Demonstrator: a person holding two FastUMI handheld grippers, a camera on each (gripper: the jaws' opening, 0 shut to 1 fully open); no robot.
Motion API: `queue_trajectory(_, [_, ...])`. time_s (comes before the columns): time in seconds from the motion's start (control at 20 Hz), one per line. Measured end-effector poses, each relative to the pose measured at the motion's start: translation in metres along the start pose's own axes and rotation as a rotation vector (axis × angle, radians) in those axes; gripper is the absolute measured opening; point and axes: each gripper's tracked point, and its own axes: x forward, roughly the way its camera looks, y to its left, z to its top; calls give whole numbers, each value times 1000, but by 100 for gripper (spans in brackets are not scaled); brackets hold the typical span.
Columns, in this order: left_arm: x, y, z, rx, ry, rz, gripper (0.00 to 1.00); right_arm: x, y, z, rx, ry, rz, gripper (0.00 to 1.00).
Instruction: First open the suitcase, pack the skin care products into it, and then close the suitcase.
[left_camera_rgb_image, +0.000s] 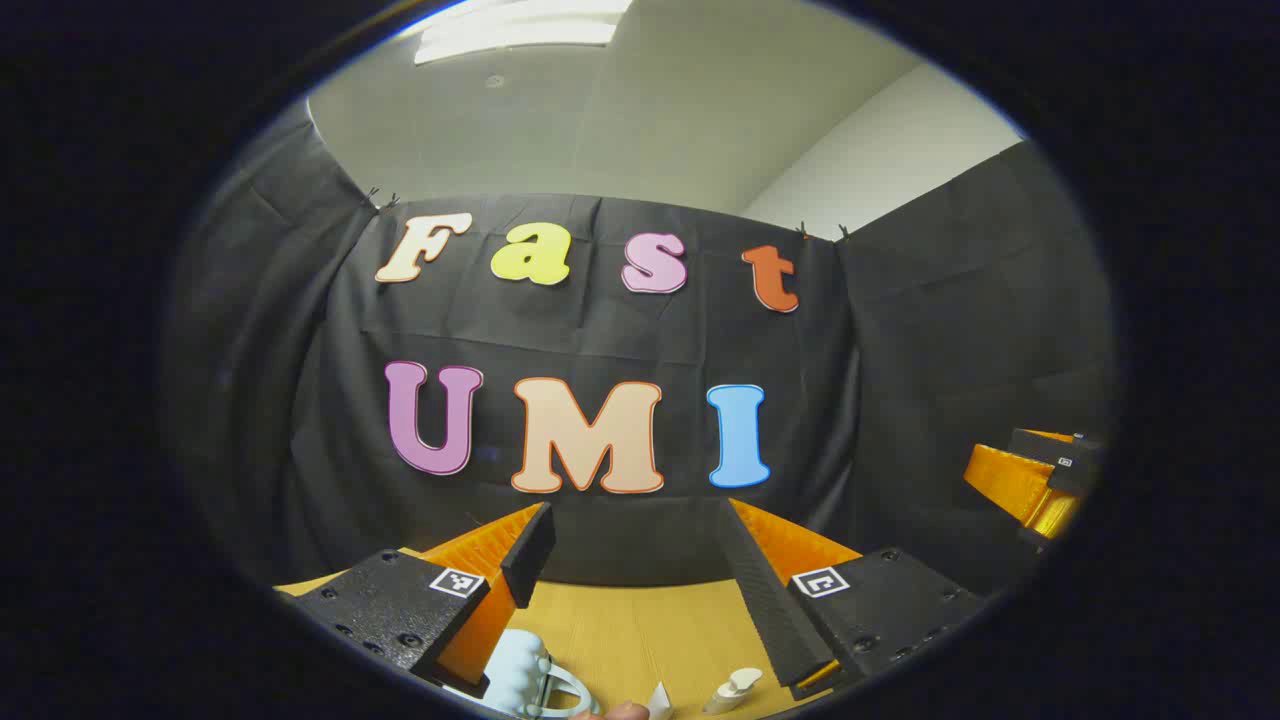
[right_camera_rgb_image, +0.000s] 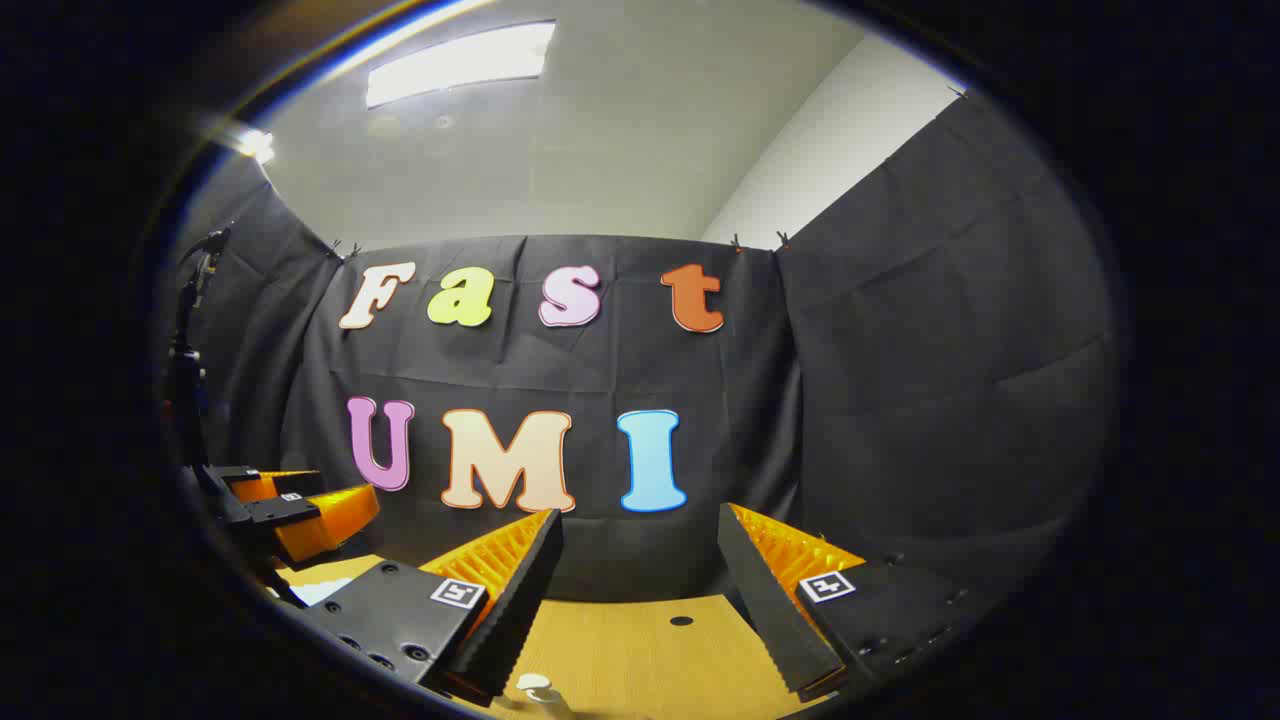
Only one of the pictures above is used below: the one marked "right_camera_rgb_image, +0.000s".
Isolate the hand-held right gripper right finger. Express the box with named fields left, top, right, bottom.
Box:
left=717, top=502, right=991, bottom=699

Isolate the rectangular ceiling light panel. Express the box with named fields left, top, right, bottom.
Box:
left=365, top=20, right=557, bottom=109

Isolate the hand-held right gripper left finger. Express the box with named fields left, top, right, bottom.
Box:
left=300, top=508, right=564, bottom=706

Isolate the black backdrop cloth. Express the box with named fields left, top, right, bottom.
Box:
left=165, top=90, right=1121, bottom=606

